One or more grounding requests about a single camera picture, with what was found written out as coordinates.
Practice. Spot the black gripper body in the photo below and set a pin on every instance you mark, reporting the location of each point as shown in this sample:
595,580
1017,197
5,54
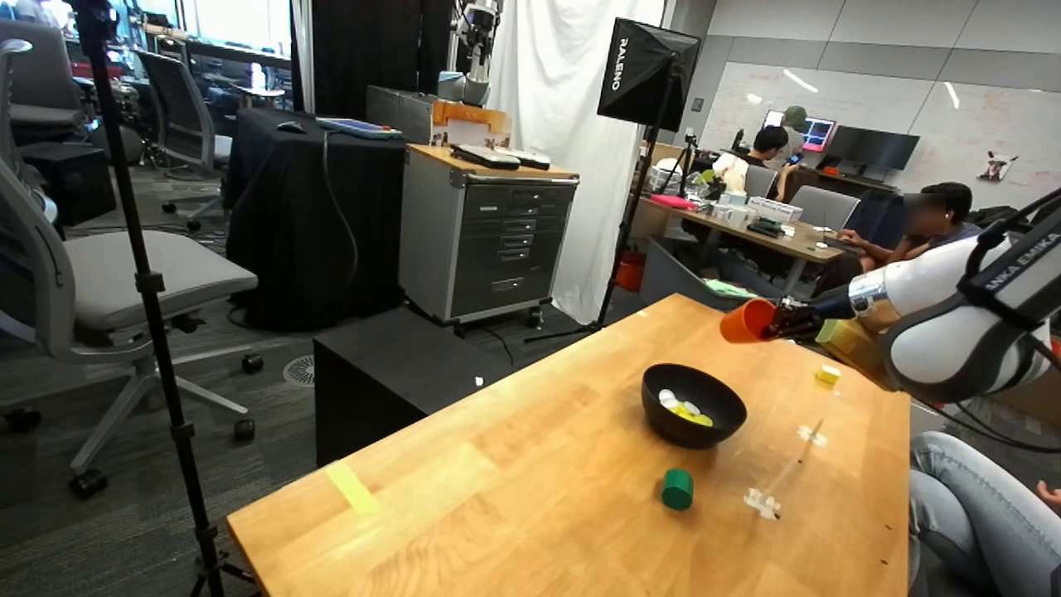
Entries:
808,317

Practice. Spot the orange plastic cup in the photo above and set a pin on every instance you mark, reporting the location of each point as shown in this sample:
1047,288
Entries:
747,324

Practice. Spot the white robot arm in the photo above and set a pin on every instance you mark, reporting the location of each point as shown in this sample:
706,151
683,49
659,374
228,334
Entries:
963,319

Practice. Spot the black bowl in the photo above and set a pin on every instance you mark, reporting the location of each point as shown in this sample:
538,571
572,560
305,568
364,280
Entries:
706,394

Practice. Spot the yellow contents pieces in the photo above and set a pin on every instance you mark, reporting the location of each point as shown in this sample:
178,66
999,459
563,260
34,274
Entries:
683,408

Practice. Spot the seated person dark shirt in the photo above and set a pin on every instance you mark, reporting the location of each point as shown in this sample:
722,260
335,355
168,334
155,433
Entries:
922,216

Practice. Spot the white stick on tape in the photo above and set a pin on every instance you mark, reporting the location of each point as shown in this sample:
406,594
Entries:
764,500

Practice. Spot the green cube block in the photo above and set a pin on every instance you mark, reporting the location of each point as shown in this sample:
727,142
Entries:
679,489

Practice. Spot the person legs in jeans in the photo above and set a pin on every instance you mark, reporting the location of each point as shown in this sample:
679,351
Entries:
984,523

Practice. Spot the black softbox light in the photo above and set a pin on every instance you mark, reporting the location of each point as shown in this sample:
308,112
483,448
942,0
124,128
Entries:
649,76

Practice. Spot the grey drawer cabinet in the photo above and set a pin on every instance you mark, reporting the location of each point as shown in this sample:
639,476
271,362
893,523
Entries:
474,239

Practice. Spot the black low cabinet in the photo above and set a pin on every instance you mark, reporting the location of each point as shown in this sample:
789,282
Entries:
375,376

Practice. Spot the yellow tape strip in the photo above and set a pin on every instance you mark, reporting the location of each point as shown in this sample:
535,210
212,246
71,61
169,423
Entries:
354,489

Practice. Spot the black draped table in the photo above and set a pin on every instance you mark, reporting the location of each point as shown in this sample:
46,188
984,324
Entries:
314,214

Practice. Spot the grey office chair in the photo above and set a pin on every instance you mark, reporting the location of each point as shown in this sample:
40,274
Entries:
78,300

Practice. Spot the black tripod stand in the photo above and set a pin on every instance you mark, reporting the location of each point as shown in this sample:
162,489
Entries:
95,30

